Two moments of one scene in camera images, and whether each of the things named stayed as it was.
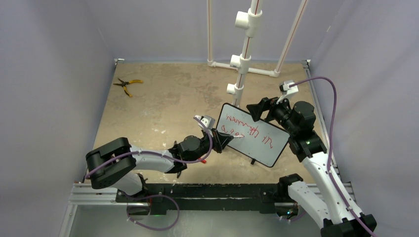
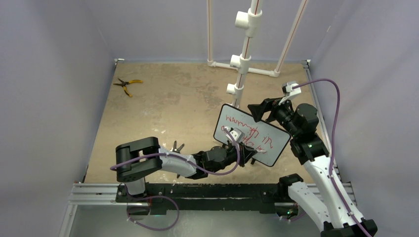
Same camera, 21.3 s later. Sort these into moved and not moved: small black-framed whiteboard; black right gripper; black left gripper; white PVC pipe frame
Moved: black left gripper
Not moved: small black-framed whiteboard; black right gripper; white PVC pipe frame
